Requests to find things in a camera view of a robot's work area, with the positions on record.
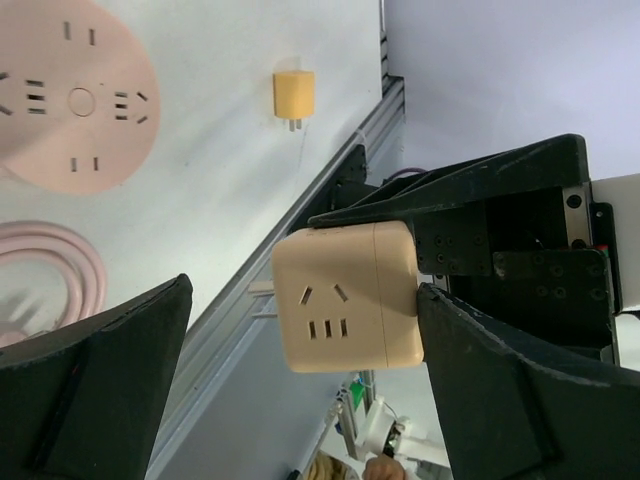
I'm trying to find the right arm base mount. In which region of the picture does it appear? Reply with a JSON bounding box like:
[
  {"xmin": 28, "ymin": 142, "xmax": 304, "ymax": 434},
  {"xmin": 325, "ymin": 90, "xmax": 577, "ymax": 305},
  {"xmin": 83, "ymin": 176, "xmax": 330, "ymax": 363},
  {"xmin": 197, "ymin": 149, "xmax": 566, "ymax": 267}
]
[{"xmin": 328, "ymin": 144, "xmax": 377, "ymax": 211}]

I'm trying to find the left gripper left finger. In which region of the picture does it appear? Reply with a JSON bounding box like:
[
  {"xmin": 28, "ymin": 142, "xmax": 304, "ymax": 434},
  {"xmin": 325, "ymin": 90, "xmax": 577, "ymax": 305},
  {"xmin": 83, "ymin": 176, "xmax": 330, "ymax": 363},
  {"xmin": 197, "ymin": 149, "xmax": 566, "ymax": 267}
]
[{"xmin": 1, "ymin": 274, "xmax": 193, "ymax": 479}]

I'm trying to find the beige plug adapter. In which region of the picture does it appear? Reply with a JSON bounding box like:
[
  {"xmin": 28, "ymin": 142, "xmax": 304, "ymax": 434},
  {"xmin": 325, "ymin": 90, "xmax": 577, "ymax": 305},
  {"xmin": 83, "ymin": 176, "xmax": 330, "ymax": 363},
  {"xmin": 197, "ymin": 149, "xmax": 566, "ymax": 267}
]
[{"xmin": 251, "ymin": 221, "xmax": 424, "ymax": 373}]

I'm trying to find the pink round power strip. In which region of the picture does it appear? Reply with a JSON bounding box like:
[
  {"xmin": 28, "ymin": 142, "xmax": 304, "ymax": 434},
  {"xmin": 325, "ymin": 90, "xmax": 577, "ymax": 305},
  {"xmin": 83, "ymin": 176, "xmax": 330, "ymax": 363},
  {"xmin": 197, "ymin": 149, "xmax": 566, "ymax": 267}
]
[{"xmin": 1, "ymin": 1, "xmax": 160, "ymax": 345}]

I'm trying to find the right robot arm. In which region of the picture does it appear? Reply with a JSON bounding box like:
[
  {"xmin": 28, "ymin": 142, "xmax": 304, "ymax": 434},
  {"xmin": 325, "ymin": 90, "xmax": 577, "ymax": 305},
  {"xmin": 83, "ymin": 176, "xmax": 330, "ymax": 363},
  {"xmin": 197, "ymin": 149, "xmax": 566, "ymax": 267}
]
[{"xmin": 310, "ymin": 134, "xmax": 639, "ymax": 369}]

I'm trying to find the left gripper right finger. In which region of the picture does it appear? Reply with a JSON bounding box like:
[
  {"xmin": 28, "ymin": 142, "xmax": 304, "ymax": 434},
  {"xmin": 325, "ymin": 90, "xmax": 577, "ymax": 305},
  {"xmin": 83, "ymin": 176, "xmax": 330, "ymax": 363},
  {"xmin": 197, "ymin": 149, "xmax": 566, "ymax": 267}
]
[{"xmin": 417, "ymin": 283, "xmax": 639, "ymax": 479}]

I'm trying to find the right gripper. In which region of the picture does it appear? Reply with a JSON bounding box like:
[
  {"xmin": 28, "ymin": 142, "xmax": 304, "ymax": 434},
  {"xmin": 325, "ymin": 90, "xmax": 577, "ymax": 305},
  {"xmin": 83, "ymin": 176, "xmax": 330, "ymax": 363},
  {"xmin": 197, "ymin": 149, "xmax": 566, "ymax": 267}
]
[{"xmin": 308, "ymin": 133, "xmax": 620, "ymax": 363}]

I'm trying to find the orange plug adapter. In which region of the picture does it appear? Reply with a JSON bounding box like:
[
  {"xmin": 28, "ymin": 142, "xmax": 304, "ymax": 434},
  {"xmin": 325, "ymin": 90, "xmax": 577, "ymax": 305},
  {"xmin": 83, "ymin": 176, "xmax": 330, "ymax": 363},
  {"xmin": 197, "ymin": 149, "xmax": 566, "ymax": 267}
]
[{"xmin": 272, "ymin": 70, "xmax": 315, "ymax": 132}]

